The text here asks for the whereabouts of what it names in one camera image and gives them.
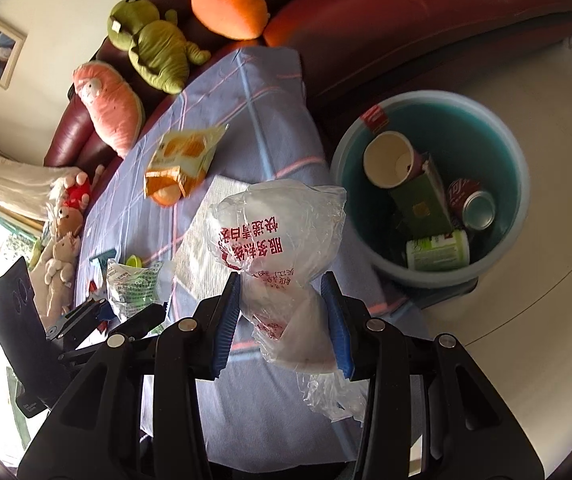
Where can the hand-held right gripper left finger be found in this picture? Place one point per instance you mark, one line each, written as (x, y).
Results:
(226, 330)

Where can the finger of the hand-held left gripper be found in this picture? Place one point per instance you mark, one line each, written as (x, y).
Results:
(83, 312)
(146, 317)

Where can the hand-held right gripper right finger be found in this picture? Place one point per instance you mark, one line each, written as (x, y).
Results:
(338, 330)

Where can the clear red-printed plastic bag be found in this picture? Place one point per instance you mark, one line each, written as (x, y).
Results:
(276, 240)

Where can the green and white medicine box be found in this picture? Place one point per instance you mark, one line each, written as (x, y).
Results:
(438, 251)

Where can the green cardboard box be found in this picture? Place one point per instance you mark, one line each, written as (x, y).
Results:
(418, 205)

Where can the white paper cup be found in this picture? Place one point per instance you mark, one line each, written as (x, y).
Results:
(385, 160)

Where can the red soda can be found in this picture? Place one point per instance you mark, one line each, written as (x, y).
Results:
(473, 205)

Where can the blue plastic bucket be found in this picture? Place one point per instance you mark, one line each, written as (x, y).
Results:
(490, 135)

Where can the clear green-printed wrapper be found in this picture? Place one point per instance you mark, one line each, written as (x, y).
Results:
(133, 287)

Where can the beige plush bunny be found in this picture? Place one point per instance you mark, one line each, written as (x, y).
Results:
(58, 265)

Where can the green plastic cap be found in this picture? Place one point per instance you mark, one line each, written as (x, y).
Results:
(133, 261)

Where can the white paper napkin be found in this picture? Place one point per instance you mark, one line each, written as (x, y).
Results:
(191, 255)

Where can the brown plush bear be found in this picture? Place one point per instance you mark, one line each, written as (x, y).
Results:
(68, 221)

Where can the red-dressed plush bear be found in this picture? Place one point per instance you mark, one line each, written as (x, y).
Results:
(76, 192)

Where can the white curtain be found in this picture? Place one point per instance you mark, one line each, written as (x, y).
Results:
(6, 180)

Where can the orange snack packet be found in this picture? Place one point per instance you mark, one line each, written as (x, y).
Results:
(181, 160)

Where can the pink plush pillow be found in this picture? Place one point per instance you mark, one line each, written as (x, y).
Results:
(111, 105)

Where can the blue checked tablecloth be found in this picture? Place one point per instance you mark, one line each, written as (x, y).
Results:
(256, 110)

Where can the green plush dinosaur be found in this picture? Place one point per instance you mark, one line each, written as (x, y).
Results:
(158, 50)

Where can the red leather sofa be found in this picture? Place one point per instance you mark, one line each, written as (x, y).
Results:
(390, 25)

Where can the orange carrot plush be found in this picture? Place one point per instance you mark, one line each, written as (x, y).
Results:
(228, 5)

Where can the framed wall picture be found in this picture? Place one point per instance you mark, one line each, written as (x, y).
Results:
(0, 52)

